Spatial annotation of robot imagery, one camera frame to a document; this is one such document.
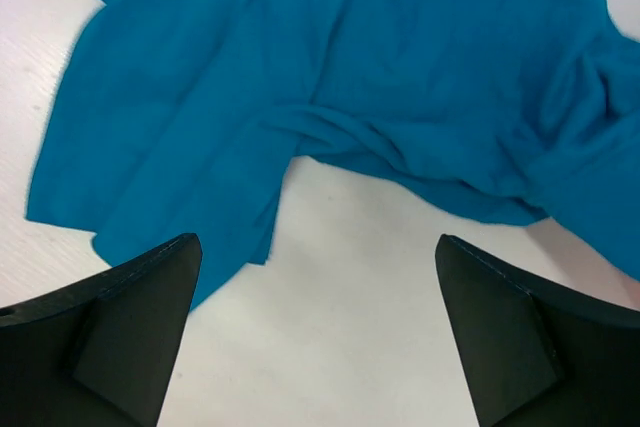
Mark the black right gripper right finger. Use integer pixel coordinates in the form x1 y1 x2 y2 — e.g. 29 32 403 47
435 235 639 427

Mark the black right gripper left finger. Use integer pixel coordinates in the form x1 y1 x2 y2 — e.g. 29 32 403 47
1 234 202 426

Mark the teal blue t shirt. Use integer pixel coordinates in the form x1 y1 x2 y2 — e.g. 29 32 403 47
25 0 639 302

